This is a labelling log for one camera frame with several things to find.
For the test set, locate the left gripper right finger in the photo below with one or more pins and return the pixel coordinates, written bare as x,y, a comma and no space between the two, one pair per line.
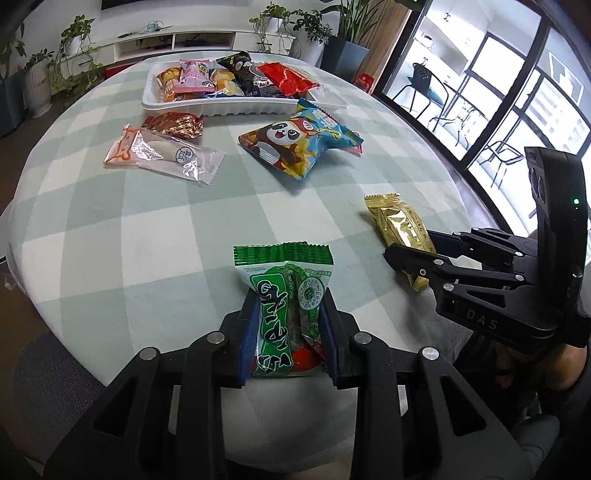
336,329

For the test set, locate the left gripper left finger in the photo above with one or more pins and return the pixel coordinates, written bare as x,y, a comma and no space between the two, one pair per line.
248,329

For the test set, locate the green seaweed snack pack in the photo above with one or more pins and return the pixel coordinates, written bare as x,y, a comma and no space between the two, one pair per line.
291,279

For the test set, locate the gold foil snack pack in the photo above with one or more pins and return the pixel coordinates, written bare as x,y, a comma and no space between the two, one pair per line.
398,222

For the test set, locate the black snack bag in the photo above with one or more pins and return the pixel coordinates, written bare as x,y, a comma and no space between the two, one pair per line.
252,81

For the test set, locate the blue Tipo snack pack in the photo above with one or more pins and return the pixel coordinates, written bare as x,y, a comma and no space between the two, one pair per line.
224,84

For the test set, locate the red snack bag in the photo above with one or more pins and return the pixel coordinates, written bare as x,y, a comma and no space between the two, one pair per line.
289,81

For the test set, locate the pink cartoon snack pack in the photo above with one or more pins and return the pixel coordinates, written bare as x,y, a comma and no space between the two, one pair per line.
194,77

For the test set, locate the green checkered tablecloth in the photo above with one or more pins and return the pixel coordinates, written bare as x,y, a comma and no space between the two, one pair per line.
116,259

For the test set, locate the panda colourful chip bag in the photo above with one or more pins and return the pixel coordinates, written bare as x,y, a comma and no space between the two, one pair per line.
293,145

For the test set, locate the grey chair seat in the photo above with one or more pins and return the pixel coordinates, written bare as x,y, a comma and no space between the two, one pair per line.
51,390

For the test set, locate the clear wrapped bread pack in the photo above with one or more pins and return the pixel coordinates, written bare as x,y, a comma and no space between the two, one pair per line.
163,154

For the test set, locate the red patterned cookie pack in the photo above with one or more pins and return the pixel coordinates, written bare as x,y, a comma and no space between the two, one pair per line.
184,126

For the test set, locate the white plastic tray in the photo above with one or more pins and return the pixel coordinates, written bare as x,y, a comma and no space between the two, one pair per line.
328,98

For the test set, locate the black balcony chair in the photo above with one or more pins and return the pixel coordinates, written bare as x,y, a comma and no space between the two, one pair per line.
439,107

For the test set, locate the red gift box on floor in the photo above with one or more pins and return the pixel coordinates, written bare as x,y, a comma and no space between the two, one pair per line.
365,82

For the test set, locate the orange yellow snack pack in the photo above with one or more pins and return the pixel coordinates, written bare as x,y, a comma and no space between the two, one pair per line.
167,81

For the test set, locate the dark blue planter right plant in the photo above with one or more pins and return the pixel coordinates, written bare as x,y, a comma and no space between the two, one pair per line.
344,53

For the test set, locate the left red storage box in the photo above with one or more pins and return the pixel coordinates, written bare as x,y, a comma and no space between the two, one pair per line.
113,70

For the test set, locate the white tall planter plant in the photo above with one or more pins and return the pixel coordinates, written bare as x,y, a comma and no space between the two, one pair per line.
311,33

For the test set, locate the white TV console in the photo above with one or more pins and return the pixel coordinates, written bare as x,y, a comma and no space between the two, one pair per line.
131,47

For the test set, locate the right trailing plant on console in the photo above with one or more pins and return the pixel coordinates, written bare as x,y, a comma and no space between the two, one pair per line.
273,20

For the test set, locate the trailing pothos in white pot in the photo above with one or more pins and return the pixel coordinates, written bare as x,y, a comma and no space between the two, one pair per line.
75,68

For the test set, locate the blue planter with tall plant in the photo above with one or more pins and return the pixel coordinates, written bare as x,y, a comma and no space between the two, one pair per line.
11,94

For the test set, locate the white ribbed planter plant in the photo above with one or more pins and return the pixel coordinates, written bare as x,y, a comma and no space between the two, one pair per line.
37,86

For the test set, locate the black wall television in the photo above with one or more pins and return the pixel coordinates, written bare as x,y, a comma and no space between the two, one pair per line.
110,4

